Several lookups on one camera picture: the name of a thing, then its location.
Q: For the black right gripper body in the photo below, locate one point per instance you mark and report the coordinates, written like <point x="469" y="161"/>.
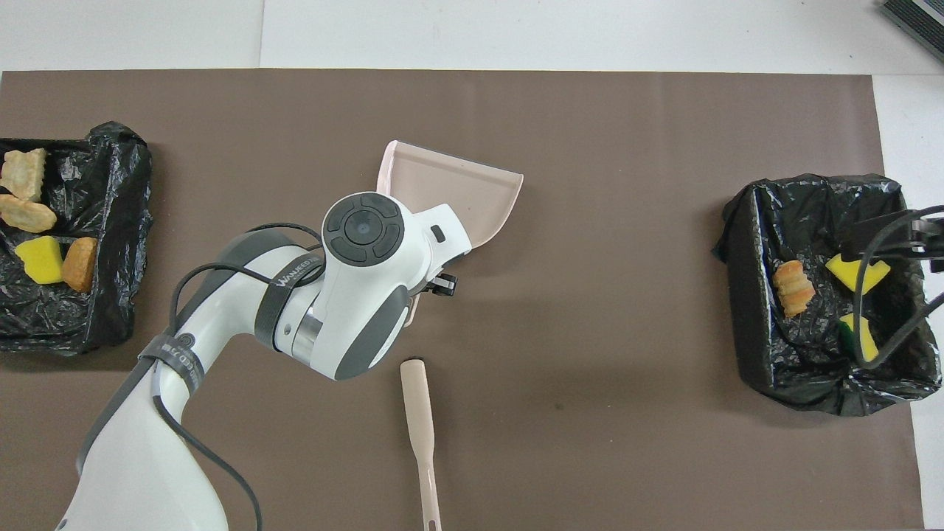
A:
<point x="931" y="240"/>

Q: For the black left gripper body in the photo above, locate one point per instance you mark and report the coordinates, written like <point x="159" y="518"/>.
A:
<point x="441" y="284"/>

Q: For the notched yellow sponge piece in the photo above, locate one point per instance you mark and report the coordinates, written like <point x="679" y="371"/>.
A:
<point x="844" y="271"/>

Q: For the beige plastic dustpan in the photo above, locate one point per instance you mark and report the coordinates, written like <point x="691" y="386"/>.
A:
<point x="472" y="199"/>

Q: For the cream crumbly sponge piece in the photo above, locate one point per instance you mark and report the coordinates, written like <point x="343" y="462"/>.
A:
<point x="794" y="289"/>

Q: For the curved yellow sponge piece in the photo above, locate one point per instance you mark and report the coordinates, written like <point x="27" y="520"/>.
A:
<point x="864" y="338"/>

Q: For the beige hand brush black bristles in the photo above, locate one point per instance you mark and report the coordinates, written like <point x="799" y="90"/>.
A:
<point x="419" y="420"/>

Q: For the orange striped sponge piece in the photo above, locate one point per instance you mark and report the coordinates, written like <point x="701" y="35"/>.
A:
<point x="80" y="264"/>

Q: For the green and yellow sponge piece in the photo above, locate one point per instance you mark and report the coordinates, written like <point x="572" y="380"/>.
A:
<point x="42" y="259"/>

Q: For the brown orange sponge piece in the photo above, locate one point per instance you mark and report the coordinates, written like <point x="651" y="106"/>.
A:
<point x="26" y="214"/>

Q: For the pale beige sponge piece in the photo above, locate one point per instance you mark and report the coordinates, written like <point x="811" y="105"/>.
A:
<point x="23" y="173"/>

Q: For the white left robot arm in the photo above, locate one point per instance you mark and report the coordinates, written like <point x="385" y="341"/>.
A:
<point x="354" y="295"/>

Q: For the open bin with black bag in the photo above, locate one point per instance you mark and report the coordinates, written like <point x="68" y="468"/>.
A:
<point x="796" y="361"/>

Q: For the crumpled black bag bin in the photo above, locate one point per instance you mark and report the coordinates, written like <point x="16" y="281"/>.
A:
<point x="110" y="184"/>

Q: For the brown table mat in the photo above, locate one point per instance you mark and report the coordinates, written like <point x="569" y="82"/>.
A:
<point x="590" y="332"/>

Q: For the grey ribbed device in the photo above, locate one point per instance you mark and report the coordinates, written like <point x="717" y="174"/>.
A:
<point x="918" y="22"/>

